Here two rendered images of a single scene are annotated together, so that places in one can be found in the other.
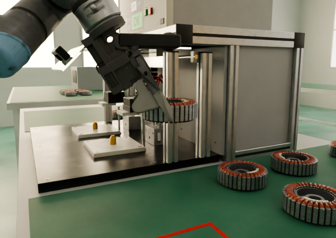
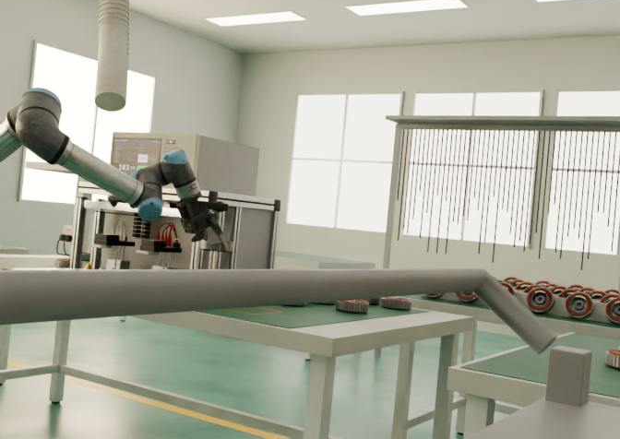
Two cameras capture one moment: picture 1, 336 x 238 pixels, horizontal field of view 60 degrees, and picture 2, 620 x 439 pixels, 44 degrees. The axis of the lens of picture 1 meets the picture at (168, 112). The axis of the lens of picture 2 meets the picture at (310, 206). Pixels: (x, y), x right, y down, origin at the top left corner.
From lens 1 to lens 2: 2.05 m
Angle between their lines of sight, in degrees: 32
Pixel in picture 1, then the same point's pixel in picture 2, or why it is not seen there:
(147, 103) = (215, 240)
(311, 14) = (257, 124)
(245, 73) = (243, 227)
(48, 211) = not seen: hidden behind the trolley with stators
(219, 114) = (225, 255)
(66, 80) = not seen: outside the picture
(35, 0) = (157, 178)
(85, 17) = (186, 192)
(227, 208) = not seen: hidden behind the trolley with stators
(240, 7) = (236, 174)
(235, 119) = (235, 260)
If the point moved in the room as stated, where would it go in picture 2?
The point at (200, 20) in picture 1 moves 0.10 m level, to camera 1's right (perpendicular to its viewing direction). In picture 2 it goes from (211, 183) to (235, 186)
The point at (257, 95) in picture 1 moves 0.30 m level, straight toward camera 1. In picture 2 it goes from (249, 244) to (263, 249)
